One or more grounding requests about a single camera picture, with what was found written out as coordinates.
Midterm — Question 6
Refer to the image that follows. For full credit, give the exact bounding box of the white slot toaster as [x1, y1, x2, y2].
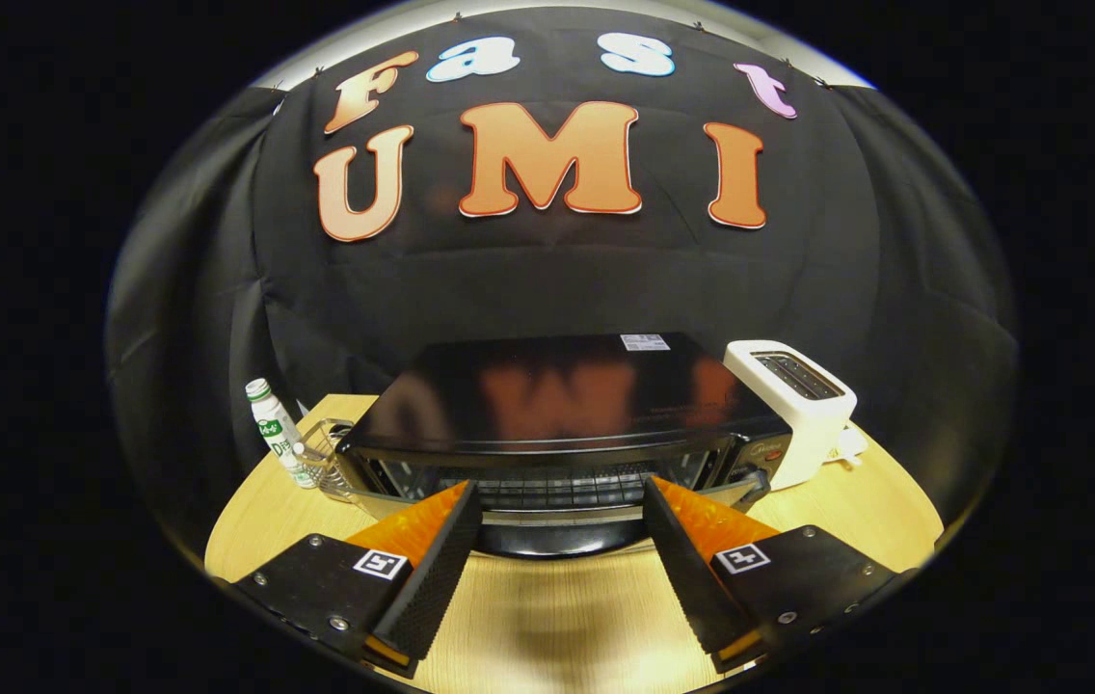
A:
[722, 339, 859, 492]

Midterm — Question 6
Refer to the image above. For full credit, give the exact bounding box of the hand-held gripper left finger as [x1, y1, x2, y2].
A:
[229, 481, 484, 680]

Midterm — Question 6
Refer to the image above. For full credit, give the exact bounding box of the white bottle with green label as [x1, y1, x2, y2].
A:
[245, 378, 318, 491]

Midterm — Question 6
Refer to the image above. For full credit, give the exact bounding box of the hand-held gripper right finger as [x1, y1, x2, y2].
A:
[641, 477, 901, 676]

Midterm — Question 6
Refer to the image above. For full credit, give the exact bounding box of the black toaster oven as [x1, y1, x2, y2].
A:
[334, 333, 795, 561]

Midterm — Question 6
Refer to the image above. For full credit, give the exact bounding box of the small white dish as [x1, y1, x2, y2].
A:
[827, 422, 869, 469]

